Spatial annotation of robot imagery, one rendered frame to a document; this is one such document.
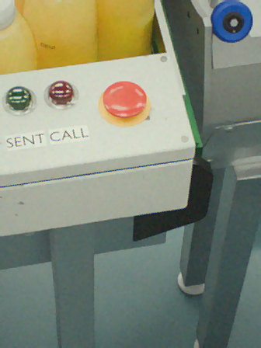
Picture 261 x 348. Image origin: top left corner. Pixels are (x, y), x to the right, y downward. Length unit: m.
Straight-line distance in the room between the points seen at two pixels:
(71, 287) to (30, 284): 0.93
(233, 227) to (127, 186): 0.64
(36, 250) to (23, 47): 0.30
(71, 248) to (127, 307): 0.98
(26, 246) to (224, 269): 0.53
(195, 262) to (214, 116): 0.75
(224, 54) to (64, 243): 0.28
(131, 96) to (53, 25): 0.15
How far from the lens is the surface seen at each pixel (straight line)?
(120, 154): 0.83
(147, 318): 1.97
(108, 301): 1.98
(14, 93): 0.85
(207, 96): 1.15
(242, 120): 1.19
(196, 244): 1.82
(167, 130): 0.84
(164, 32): 1.07
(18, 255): 1.17
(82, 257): 1.02
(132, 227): 1.16
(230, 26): 1.10
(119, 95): 0.85
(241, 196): 1.43
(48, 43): 0.99
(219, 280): 1.64
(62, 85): 0.85
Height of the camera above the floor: 1.79
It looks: 57 degrees down
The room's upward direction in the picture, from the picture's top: 2 degrees clockwise
